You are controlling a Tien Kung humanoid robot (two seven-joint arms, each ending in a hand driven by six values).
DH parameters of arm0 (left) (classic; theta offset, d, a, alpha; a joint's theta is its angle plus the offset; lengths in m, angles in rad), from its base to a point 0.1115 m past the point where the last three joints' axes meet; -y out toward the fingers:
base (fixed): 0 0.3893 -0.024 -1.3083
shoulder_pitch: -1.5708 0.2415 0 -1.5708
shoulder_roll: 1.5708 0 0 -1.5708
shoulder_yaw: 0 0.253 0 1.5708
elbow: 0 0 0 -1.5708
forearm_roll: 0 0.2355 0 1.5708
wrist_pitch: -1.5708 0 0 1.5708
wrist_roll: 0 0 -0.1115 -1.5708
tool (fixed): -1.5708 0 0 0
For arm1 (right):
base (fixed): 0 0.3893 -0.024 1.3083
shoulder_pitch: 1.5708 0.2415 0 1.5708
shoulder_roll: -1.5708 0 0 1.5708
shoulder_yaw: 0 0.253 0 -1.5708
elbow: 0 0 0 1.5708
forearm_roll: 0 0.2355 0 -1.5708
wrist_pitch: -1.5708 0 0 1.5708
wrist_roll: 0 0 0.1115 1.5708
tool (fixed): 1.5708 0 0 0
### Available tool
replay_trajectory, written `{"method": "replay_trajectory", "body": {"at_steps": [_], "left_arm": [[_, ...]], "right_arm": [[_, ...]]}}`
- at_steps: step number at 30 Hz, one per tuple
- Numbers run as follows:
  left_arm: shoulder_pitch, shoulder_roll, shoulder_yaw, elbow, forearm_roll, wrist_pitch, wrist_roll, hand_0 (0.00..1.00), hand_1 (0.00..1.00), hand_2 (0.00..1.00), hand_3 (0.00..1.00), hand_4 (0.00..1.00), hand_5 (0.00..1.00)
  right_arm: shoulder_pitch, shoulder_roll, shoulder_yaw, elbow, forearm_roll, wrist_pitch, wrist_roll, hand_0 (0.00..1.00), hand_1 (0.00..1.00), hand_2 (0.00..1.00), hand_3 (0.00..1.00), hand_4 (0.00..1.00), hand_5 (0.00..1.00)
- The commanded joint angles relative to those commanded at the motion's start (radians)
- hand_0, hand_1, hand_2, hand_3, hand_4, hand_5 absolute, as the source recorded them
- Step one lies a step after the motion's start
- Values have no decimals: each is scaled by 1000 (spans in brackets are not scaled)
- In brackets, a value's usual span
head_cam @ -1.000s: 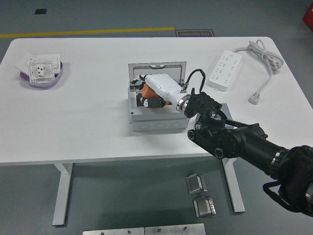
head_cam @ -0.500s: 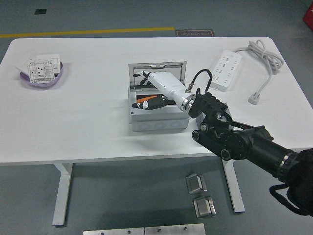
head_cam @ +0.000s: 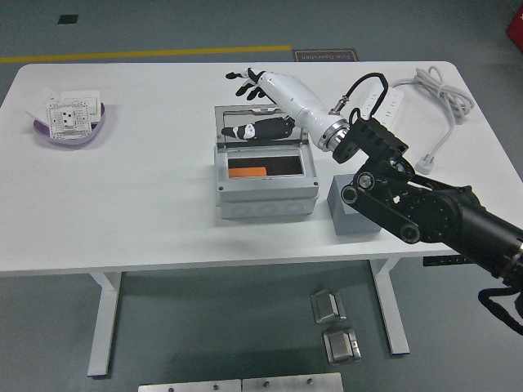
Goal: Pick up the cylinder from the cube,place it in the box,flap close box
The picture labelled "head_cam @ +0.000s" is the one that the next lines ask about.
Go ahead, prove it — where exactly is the white plain card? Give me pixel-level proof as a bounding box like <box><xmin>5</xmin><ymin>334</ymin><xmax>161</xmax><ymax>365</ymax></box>
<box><xmin>24</xmin><ymin>87</ymin><xmax>62</xmax><ymax>123</ymax></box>

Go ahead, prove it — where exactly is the steel plate with screws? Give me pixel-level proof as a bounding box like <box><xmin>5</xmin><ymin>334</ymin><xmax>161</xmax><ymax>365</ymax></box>
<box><xmin>241</xmin><ymin>372</ymin><xmax>344</xmax><ymax>392</ymax></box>
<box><xmin>137</xmin><ymin>379</ymin><xmax>243</xmax><ymax>392</ymax></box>

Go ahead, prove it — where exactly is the white switch plate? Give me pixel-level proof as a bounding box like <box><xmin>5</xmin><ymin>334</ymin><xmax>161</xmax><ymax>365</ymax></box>
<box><xmin>60</xmin><ymin>89</ymin><xmax>102</xmax><ymax>123</ymax></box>

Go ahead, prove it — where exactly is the dark floor sign with text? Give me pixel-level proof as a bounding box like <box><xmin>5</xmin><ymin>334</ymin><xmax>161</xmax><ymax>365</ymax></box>
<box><xmin>292</xmin><ymin>48</ymin><xmax>359</xmax><ymax>64</ymax></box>

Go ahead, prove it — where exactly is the transparent hinged box lid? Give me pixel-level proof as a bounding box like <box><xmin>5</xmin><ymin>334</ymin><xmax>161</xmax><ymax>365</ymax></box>
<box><xmin>213</xmin><ymin>105</ymin><xmax>312</xmax><ymax>149</ymax></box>

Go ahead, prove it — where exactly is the white power strip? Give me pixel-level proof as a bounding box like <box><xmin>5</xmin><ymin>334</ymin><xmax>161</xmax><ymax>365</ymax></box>
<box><xmin>359</xmin><ymin>83</ymin><xmax>405</xmax><ymax>127</ymax></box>

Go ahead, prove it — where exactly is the white left table leg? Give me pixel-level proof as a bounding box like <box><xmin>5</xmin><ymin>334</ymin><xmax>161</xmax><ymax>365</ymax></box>
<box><xmin>87</xmin><ymin>271</ymin><xmax>123</xmax><ymax>379</ymax></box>

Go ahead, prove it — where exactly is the steel block with latch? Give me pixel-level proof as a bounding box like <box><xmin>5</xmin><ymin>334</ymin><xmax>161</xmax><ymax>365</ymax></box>
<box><xmin>322</xmin><ymin>325</ymin><xmax>363</xmax><ymax>365</ymax></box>

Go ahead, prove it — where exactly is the white table leg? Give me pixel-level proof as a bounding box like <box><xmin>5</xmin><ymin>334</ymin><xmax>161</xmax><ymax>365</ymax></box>
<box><xmin>87</xmin><ymin>271</ymin><xmax>123</xmax><ymax>379</ymax></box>
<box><xmin>369</xmin><ymin>257</ymin><xmax>410</xmax><ymax>355</ymax></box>

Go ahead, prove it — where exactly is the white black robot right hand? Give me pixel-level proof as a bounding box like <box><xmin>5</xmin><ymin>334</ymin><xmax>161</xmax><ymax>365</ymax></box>
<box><xmin>220</xmin><ymin>67</ymin><xmax>347</xmax><ymax>142</ymax></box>

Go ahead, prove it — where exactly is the white printed socket panel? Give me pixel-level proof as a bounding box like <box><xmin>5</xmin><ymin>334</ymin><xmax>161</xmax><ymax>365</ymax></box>
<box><xmin>46</xmin><ymin>100</ymin><xmax>92</xmax><ymax>140</ymax></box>

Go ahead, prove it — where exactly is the grey electrical enclosure box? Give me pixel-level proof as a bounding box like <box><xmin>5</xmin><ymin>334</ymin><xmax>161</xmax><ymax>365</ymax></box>
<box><xmin>212</xmin><ymin>140</ymin><xmax>320</xmax><ymax>221</ymax></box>

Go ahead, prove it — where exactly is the purple bowl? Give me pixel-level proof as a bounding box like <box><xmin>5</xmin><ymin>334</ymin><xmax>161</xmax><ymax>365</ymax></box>
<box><xmin>32</xmin><ymin>101</ymin><xmax>107</xmax><ymax>147</ymax></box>

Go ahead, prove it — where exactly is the black table control panel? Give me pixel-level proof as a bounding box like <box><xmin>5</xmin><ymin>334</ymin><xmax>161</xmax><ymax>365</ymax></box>
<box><xmin>423</xmin><ymin>256</ymin><xmax>475</xmax><ymax>267</ymax></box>

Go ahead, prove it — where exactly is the grey cube with round hole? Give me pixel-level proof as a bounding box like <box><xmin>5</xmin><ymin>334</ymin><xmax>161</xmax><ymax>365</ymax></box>
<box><xmin>326</xmin><ymin>173</ymin><xmax>385</xmax><ymax>237</ymax></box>

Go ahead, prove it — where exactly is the steel block with angled face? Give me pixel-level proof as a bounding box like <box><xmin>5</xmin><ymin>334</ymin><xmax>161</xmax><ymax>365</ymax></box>
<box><xmin>309</xmin><ymin>288</ymin><xmax>347</xmax><ymax>326</ymax></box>

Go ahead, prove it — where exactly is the red box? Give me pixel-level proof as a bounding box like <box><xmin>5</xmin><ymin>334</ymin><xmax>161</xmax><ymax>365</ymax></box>
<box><xmin>505</xmin><ymin>7</ymin><xmax>523</xmax><ymax>46</ymax></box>

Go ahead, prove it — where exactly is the white right table leg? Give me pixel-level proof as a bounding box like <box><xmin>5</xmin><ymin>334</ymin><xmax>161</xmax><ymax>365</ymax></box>
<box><xmin>369</xmin><ymin>257</ymin><xmax>410</xmax><ymax>355</ymax></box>

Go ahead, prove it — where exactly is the orange cylinder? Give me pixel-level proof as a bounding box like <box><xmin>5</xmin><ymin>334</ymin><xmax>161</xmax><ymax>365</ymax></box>
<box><xmin>227</xmin><ymin>166</ymin><xmax>269</xmax><ymax>180</ymax></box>

